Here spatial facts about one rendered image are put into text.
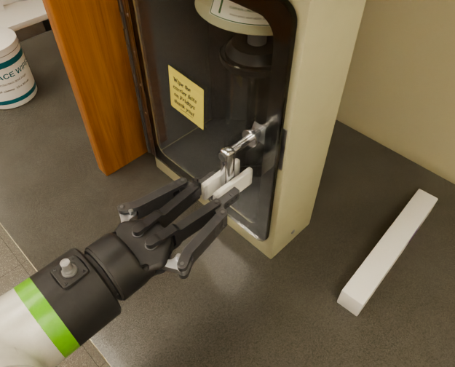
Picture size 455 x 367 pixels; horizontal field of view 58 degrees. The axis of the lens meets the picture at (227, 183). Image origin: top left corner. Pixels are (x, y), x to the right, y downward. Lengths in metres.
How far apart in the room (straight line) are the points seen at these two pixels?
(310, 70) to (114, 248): 0.29
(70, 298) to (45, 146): 0.59
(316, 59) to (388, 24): 0.44
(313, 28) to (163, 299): 0.47
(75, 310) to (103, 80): 0.44
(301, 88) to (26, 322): 0.37
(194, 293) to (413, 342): 0.35
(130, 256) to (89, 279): 0.05
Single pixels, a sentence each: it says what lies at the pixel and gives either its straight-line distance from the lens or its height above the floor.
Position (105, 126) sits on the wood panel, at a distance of 0.81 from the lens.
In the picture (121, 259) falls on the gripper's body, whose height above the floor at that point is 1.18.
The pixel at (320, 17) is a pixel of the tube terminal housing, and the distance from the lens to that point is 0.44.
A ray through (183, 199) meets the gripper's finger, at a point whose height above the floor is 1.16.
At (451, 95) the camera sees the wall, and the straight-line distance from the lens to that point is 0.89.
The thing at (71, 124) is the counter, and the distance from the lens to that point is 1.03.
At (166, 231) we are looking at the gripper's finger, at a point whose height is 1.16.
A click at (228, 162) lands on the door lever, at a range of 0.52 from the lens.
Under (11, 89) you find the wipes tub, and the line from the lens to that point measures 1.11.
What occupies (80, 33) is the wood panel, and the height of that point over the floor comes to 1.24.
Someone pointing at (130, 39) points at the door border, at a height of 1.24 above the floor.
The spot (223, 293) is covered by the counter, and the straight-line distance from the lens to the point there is 0.70.
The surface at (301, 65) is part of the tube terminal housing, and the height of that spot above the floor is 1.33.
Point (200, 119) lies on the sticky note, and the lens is 0.61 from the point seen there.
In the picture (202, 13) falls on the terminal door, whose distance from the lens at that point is 0.51.
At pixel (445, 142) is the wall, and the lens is 0.95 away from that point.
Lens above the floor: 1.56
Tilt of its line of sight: 48 degrees down
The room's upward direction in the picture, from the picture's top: straight up
